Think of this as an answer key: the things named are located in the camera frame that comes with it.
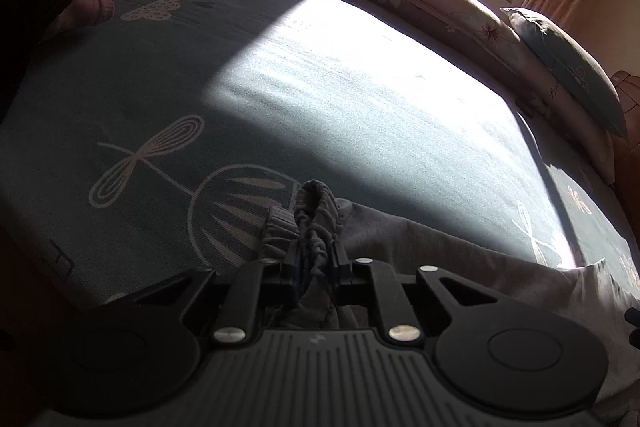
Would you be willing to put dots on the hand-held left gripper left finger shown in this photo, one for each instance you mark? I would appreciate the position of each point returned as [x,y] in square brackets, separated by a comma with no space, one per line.
[289,274]

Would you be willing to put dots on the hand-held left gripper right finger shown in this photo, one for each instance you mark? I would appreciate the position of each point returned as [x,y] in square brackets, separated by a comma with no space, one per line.
[341,274]

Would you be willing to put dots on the grey sweatpants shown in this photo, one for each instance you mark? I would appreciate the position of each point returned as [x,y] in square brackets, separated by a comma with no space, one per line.
[450,247]

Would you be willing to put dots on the another person's forearm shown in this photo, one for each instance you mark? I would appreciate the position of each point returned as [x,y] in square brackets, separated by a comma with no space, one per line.
[35,2]

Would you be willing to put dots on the blue printed bed sheet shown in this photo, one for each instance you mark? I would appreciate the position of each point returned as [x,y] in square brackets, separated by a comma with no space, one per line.
[250,82]

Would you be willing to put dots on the blue printed pillow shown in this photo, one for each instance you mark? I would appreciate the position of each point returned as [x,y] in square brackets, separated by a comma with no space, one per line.
[575,72]

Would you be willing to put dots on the wooden bed headboard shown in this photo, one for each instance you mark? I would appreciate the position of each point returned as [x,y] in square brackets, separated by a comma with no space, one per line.
[627,142]

